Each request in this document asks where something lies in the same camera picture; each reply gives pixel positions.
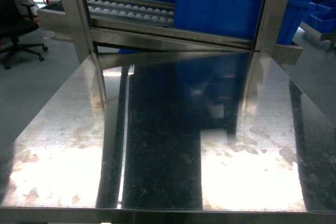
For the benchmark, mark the large blue crate right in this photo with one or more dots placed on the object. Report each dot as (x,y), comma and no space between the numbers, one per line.
(236,18)

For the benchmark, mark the stainless steel flow rack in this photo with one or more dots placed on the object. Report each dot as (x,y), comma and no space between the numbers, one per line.
(88,31)

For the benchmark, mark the black office chair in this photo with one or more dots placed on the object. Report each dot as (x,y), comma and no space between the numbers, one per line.
(13,25)

